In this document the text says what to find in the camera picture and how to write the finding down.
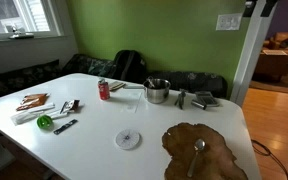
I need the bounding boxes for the brown leather armchair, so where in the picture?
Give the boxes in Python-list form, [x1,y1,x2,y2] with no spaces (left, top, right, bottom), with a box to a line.
[263,31,288,52]

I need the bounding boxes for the brown snack wrapper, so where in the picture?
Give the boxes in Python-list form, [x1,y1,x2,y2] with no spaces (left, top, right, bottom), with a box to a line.
[59,98,81,115]

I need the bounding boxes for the dark metal pliers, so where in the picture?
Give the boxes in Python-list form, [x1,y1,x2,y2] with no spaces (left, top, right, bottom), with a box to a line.
[174,88,189,111]

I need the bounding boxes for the small windowsill object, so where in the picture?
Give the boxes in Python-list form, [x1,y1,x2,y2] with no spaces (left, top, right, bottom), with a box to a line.
[8,25,35,40]

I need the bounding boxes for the white door frame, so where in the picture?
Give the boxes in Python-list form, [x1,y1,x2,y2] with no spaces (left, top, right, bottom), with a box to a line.
[229,0,278,108]

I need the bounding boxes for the brown wooden slab mat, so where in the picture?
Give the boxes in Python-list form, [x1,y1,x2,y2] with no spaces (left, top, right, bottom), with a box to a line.
[161,122,249,180]

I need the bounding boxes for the green round toy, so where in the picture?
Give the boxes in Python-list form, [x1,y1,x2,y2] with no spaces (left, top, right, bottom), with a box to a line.
[36,114,55,131]

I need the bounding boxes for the small white wrapper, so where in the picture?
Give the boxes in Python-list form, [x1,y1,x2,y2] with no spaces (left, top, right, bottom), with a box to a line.
[46,109,70,121]

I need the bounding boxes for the black backpack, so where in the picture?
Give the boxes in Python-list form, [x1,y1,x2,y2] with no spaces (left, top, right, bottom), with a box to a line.
[111,49,149,85]

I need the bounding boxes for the silver metal spoon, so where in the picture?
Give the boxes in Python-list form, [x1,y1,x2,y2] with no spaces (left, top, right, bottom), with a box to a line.
[186,138,207,179]

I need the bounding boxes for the brown wooden chest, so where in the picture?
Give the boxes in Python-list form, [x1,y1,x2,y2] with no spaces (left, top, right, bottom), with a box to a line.
[252,49,288,83]

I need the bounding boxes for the white plastic packet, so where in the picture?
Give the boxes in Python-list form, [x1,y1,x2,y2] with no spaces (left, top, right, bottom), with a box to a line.
[10,102,56,126]

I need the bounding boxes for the dark cylindrical marker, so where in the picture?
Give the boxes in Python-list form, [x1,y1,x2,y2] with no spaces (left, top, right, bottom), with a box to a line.
[190,99,208,111]

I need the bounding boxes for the dark floral bench cushion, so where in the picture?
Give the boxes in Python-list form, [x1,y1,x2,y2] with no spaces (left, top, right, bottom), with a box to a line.
[0,59,62,103]
[146,70,229,100]
[61,53,116,78]

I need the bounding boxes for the tan card stack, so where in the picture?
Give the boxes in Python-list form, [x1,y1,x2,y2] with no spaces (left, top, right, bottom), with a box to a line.
[108,80,127,92]

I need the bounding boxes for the silver metal pot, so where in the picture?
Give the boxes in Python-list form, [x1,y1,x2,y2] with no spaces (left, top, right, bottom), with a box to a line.
[123,78,172,105]

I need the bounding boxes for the dark blue flat strip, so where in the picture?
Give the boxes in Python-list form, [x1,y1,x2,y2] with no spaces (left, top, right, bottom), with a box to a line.
[52,118,79,136]

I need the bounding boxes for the red soda can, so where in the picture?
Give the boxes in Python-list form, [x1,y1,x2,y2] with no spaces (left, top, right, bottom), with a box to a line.
[97,77,111,101]

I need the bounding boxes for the white framed window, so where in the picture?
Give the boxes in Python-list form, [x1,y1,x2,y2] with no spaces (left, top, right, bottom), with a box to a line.
[0,0,67,42]

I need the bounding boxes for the black floor cable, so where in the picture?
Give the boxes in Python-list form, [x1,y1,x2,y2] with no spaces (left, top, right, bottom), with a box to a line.
[250,138,288,180]

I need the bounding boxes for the grey calculator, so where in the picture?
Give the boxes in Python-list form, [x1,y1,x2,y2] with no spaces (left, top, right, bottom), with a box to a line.
[194,90,221,108]

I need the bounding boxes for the white light switch plate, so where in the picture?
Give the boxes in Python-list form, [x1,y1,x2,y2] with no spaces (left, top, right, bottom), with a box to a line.
[215,12,244,32]

